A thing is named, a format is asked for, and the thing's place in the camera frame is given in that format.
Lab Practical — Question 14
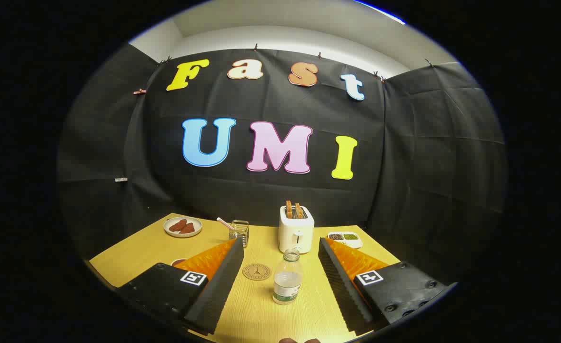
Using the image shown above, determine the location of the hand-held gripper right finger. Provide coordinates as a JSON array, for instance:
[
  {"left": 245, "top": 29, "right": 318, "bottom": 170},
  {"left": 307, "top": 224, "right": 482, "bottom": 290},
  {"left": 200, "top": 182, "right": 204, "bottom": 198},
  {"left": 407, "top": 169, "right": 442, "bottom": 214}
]
[{"left": 318, "top": 237, "right": 457, "bottom": 336}]

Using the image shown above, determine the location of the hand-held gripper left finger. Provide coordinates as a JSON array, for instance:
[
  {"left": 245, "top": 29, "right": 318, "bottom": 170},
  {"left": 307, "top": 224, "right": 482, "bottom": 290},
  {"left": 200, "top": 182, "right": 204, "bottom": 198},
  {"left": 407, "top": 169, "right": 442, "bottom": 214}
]
[{"left": 115, "top": 237, "right": 245, "bottom": 336}]

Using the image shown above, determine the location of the round wooden coaster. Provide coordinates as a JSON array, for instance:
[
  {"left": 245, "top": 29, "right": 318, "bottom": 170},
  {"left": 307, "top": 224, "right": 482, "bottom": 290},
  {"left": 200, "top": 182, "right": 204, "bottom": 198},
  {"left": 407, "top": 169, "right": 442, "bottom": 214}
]
[{"left": 242, "top": 263, "right": 272, "bottom": 281}]

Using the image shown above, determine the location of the clear plastic juice bottle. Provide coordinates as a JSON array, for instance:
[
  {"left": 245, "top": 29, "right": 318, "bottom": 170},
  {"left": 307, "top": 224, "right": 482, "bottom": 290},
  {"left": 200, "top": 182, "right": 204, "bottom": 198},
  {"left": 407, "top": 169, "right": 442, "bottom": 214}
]
[{"left": 272, "top": 248, "right": 304, "bottom": 305}]

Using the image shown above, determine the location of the white divided seed dish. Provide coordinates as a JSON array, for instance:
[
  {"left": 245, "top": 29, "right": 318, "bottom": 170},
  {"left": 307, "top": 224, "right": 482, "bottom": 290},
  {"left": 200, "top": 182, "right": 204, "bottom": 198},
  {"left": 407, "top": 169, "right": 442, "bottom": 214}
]
[{"left": 327, "top": 232, "right": 363, "bottom": 249}]

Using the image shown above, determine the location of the wooden table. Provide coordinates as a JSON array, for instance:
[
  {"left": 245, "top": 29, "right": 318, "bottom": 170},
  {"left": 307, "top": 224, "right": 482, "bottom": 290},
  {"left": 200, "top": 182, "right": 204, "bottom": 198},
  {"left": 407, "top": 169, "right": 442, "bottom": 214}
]
[{"left": 89, "top": 212, "right": 401, "bottom": 343}]

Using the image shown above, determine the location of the white round plate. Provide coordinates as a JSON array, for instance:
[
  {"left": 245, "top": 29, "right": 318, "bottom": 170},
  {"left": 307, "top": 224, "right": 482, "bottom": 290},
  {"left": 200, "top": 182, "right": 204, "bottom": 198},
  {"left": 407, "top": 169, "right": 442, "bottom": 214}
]
[{"left": 163, "top": 216, "right": 203, "bottom": 238}]

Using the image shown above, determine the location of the white toaster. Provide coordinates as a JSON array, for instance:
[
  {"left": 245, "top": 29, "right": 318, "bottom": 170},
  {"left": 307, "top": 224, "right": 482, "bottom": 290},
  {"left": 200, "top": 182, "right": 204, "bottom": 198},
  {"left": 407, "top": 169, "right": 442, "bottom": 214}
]
[{"left": 279, "top": 205, "right": 315, "bottom": 254}]

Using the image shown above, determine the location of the wire mesh holder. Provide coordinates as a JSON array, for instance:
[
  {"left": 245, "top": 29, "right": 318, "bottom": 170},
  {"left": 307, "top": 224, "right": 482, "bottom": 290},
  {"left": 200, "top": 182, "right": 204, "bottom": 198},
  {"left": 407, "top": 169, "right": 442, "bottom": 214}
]
[{"left": 229, "top": 220, "right": 250, "bottom": 248}]

